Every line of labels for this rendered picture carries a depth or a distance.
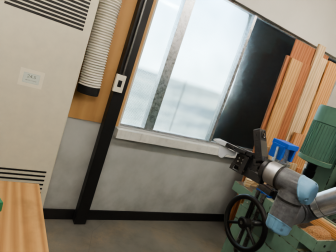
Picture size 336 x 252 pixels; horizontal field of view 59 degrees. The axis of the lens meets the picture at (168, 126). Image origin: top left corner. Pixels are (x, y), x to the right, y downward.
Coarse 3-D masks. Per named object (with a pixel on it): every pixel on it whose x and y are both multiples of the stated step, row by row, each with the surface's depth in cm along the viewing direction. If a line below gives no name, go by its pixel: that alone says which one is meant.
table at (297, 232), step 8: (240, 184) 183; (240, 192) 182; (248, 192) 177; (296, 224) 149; (304, 224) 152; (312, 224) 156; (296, 232) 147; (304, 232) 144; (304, 240) 143; (312, 240) 140; (320, 240) 139; (328, 240) 143; (312, 248) 139; (320, 248) 141; (328, 248) 145
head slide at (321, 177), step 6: (318, 168) 170; (324, 168) 167; (330, 168) 164; (318, 174) 169; (324, 174) 166; (330, 174) 163; (318, 180) 168; (324, 180) 165; (330, 180) 165; (318, 186) 168; (324, 186) 165; (330, 186) 167
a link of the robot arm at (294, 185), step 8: (280, 168) 92; (288, 168) 92; (280, 176) 90; (288, 176) 89; (296, 176) 88; (304, 176) 88; (272, 184) 92; (280, 184) 90; (288, 184) 88; (296, 184) 86; (304, 184) 85; (312, 184) 85; (280, 192) 90; (288, 192) 87; (296, 192) 86; (304, 192) 84; (312, 192) 85; (288, 200) 87; (296, 200) 87; (304, 200) 85; (312, 200) 87
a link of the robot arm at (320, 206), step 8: (320, 192) 95; (328, 192) 92; (320, 200) 93; (328, 200) 91; (304, 208) 95; (312, 208) 94; (320, 208) 93; (328, 208) 91; (312, 216) 95; (320, 216) 94
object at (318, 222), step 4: (312, 220) 157; (316, 220) 155; (320, 220) 154; (316, 224) 155; (320, 224) 153; (324, 224) 152; (324, 228) 151; (328, 228) 150; (332, 228) 148; (332, 232) 148; (332, 236) 147
